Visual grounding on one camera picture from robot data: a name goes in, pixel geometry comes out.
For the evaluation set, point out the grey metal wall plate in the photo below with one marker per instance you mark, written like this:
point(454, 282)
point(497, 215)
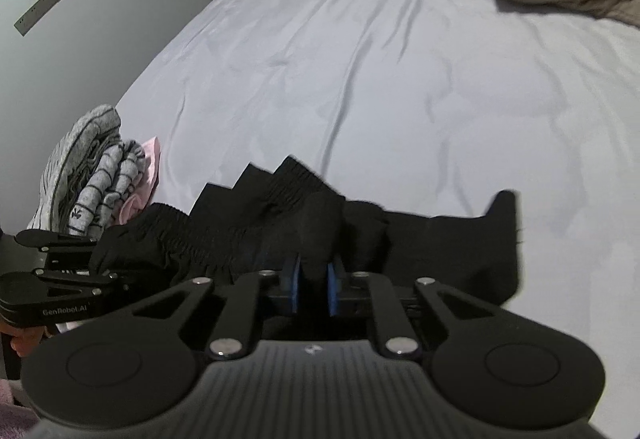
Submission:
point(46, 4)

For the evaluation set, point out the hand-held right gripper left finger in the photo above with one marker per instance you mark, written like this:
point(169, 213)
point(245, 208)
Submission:
point(295, 288)

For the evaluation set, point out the grey striped folded garment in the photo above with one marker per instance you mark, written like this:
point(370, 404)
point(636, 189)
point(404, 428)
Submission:
point(90, 169)

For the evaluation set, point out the person's left hand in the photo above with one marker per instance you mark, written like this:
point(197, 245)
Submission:
point(27, 339)

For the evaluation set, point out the bed with white sheet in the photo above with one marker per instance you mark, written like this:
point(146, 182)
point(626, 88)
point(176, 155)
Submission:
point(375, 69)

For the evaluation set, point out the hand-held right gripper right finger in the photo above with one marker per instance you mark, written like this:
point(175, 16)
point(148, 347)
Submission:
point(332, 290)

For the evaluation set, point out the black pants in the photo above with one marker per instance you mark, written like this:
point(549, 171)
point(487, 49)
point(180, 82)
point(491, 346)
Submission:
point(440, 244)

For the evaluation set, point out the pink folded garment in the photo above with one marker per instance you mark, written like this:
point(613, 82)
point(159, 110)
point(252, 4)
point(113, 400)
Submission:
point(145, 169)

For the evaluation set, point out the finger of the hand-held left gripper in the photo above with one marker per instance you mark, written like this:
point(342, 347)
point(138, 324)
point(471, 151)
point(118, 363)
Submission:
point(90, 281)
point(55, 239)

